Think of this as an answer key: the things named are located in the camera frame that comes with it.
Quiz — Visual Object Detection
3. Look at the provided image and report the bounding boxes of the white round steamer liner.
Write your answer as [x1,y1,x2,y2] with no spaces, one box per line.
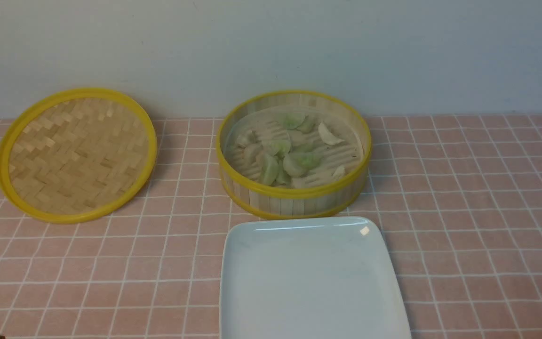
[221,107,363,189]

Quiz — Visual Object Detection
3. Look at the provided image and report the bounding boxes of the white steamed dumpling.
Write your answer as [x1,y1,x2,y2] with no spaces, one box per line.
[318,122,344,146]

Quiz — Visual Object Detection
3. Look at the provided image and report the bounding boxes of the pale green steamed dumpling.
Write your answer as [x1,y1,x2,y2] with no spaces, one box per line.
[256,152,279,186]

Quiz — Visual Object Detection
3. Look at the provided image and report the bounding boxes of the white rectangular plate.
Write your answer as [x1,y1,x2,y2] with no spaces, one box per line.
[219,216,412,339]

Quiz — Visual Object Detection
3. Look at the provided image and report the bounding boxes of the yellow-rimmed bamboo steamer basket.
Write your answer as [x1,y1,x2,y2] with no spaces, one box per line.
[216,90,374,219]

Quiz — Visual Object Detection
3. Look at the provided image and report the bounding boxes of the green dumpling at basket back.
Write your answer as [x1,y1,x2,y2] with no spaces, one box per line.
[280,112,307,129]

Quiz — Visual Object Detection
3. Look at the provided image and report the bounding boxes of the yellow-rimmed bamboo steamer lid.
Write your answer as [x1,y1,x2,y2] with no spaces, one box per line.
[0,88,158,224]

